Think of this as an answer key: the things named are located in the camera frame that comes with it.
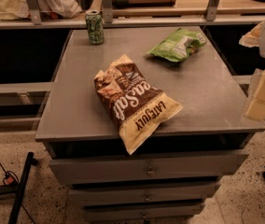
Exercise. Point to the grey metal bracket middle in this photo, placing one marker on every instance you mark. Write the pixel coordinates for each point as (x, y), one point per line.
(107, 10)

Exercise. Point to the grey metal bracket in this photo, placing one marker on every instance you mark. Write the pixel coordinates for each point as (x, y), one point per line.
(211, 10)
(107, 10)
(34, 12)

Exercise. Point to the grey drawer cabinet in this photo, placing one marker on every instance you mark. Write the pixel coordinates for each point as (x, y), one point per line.
(179, 166)

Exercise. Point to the grey metal bracket left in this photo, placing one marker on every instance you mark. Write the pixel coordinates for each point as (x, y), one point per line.
(34, 12)

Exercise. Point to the brown sea salt chip bag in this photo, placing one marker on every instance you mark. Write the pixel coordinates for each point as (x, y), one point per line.
(134, 106)

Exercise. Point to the green soda can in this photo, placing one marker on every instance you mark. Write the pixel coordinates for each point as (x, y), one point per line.
(94, 26)

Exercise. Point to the grey metal bracket right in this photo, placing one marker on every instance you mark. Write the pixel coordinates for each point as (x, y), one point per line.
(211, 10)

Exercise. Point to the black stand leg left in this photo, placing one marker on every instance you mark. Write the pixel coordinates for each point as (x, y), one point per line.
(15, 186)

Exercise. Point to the green chip bag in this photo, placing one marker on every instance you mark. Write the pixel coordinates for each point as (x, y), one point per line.
(179, 45)

